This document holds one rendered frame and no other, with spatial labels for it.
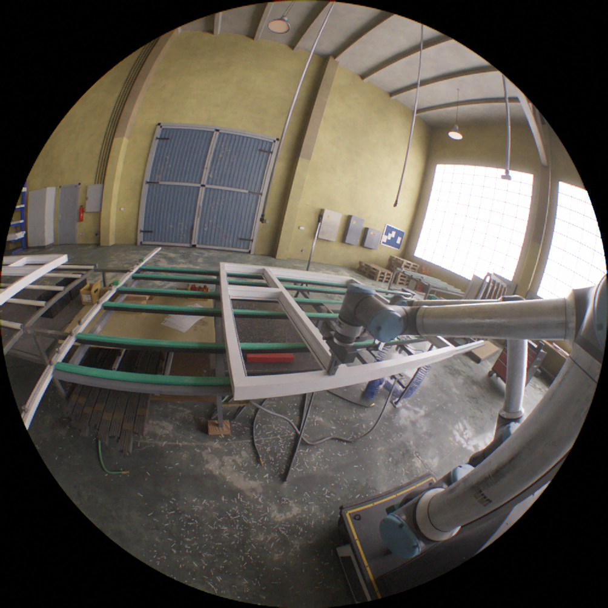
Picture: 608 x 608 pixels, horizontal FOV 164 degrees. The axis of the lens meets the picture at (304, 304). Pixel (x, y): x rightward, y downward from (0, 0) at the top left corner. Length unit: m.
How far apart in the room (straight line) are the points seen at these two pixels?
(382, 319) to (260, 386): 0.43
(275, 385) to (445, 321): 0.55
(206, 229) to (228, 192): 1.35
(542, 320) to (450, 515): 0.41
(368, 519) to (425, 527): 0.74
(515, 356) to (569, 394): 0.78
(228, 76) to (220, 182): 4.02
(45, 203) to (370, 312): 9.49
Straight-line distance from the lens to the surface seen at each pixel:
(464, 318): 0.56
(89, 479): 1.77
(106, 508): 1.66
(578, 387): 0.38
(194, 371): 1.67
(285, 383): 0.74
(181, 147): 7.40
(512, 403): 1.22
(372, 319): 0.56
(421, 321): 0.62
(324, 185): 7.88
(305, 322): 1.13
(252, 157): 7.20
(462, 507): 0.50
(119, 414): 1.48
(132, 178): 7.81
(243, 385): 0.70
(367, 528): 1.27
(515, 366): 1.15
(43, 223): 9.48
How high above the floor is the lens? 1.44
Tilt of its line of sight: 22 degrees down
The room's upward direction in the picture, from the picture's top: 14 degrees clockwise
